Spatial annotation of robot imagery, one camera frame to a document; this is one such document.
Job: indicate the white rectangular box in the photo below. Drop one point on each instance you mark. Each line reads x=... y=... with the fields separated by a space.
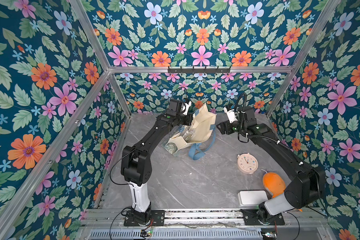
x=252 y=198

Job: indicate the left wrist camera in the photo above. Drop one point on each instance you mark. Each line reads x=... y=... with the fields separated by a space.
x=185 y=108

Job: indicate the orange carrot plush toy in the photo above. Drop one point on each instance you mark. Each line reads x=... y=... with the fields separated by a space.
x=274 y=184

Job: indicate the pink round alarm clock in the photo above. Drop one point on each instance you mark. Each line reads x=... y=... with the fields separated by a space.
x=247 y=163

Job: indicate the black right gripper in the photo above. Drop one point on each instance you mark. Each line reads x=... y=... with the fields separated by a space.
x=222 y=127

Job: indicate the clear plastic zip bag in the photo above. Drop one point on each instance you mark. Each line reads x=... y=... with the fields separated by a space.
x=176 y=142

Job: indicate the cream floral canvas tote bag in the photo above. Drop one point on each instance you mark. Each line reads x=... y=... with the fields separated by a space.
x=201 y=134

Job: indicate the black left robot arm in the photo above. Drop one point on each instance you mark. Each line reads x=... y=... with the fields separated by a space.
x=136 y=165

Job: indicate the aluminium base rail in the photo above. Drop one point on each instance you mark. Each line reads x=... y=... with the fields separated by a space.
x=206 y=224

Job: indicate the black hook rail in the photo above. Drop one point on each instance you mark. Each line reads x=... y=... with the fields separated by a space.
x=198 y=70

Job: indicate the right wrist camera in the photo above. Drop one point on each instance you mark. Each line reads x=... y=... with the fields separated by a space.
x=231 y=114

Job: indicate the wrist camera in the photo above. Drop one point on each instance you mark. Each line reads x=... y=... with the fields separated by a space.
x=231 y=114
x=185 y=108

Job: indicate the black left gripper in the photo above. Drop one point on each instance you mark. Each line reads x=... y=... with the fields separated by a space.
x=188 y=118

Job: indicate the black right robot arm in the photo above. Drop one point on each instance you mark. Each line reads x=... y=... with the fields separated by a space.
x=307 y=183

